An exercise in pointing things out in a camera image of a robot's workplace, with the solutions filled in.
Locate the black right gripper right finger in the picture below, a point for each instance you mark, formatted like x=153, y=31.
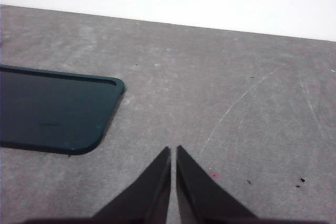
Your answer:
x=202, y=195

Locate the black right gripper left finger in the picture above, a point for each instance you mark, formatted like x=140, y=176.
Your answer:
x=147, y=195

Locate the dark rectangular tray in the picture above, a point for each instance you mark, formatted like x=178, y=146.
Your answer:
x=52, y=111

